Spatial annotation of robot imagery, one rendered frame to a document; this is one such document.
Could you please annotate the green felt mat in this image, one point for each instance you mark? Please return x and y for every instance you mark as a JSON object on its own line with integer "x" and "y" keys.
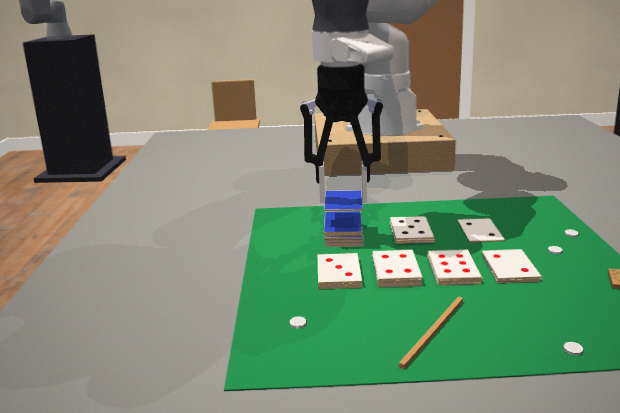
{"x": 358, "y": 336}

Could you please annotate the blue rectangular card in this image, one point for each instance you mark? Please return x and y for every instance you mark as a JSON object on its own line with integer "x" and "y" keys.
{"x": 349, "y": 200}

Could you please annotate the white playing card with black pips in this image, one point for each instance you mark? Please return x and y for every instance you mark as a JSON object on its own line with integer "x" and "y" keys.
{"x": 411, "y": 228}

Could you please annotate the blue flat card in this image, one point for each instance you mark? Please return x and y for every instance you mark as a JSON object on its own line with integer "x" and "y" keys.
{"x": 340, "y": 222}

